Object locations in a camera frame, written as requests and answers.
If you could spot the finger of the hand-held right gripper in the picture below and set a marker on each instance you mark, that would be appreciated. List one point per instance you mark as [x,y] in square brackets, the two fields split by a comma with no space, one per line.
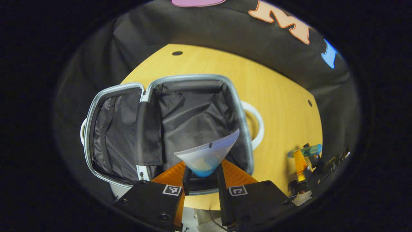
[313,161]
[300,166]

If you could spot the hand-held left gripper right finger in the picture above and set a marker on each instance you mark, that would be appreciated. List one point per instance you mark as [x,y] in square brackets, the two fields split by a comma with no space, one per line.
[254,203]

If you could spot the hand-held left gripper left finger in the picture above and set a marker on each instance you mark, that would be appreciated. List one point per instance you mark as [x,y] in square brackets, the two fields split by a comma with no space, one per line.
[151,203]

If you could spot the small blue-green bottle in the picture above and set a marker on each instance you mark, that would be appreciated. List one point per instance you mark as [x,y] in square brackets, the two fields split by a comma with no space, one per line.
[309,150]

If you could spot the white suitcase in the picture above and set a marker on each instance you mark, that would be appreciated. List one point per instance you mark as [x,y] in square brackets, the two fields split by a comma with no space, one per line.
[193,106]

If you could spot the black backdrop cloth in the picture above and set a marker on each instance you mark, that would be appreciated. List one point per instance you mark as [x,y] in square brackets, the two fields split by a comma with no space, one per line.
[225,32]

